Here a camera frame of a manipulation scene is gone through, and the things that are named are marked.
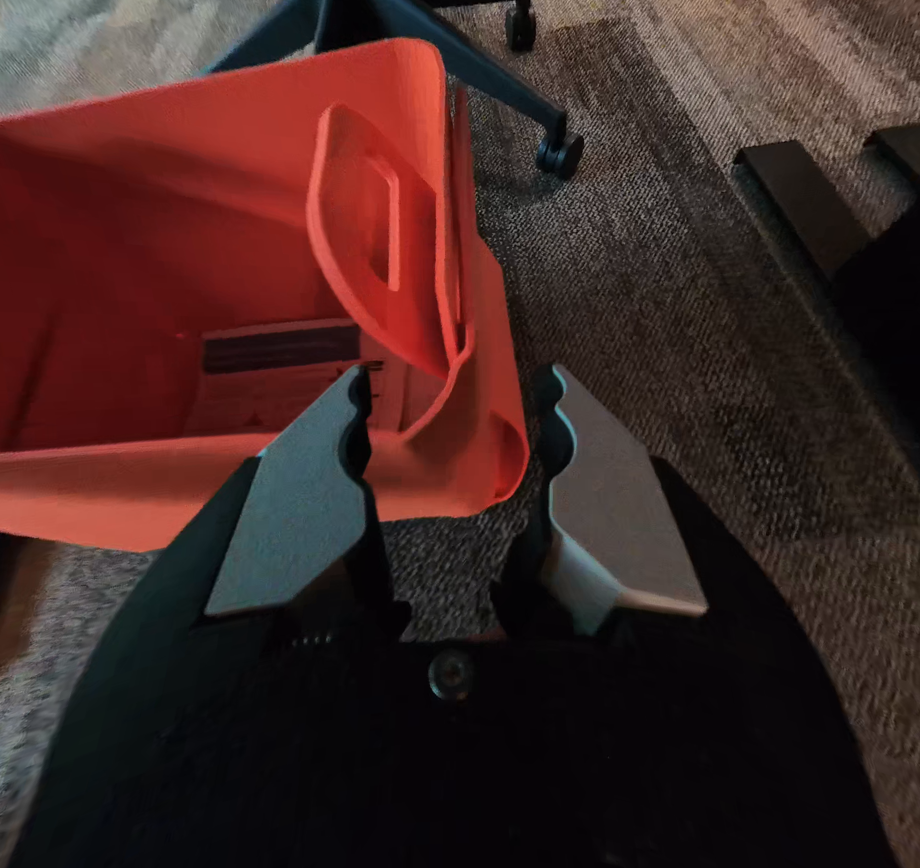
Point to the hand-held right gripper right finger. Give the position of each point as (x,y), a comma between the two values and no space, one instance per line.
(618,509)

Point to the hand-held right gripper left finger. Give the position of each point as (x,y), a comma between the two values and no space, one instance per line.
(295,516)

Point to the orange plastic bin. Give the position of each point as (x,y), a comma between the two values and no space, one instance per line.
(144,236)

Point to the black desk foot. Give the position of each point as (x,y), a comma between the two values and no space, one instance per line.
(898,146)
(805,200)

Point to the printed paper sheet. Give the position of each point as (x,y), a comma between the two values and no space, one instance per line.
(287,386)

